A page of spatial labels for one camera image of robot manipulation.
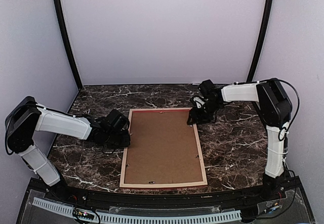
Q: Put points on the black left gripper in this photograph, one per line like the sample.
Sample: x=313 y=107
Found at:
x=125 y=142

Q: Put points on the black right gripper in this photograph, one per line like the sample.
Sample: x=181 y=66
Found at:
x=197 y=117

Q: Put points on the brown cardboard backing board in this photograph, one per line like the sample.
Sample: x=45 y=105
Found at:
x=163 y=145

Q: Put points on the red wooden picture frame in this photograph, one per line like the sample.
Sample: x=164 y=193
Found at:
x=124 y=178

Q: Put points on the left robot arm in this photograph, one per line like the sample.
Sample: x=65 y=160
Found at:
x=30 y=121

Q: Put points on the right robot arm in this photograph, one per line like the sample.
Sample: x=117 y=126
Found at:
x=274 y=105

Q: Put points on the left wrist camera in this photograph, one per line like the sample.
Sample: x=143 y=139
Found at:
x=115 y=121

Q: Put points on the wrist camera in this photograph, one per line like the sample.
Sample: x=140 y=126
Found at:
x=115 y=121
x=208 y=91

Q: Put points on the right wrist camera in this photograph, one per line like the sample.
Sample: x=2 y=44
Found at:
x=208 y=91

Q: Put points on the white slotted cable duct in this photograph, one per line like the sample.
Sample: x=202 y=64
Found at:
x=137 y=215

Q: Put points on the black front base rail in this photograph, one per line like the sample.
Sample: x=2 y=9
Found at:
x=226 y=199

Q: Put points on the black right enclosure post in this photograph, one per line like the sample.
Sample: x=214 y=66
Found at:
x=260 y=40

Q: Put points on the black enclosure post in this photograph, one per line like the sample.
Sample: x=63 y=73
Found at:
x=260 y=40
x=66 y=43

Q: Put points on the black left enclosure post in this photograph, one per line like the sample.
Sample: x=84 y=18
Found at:
x=66 y=43

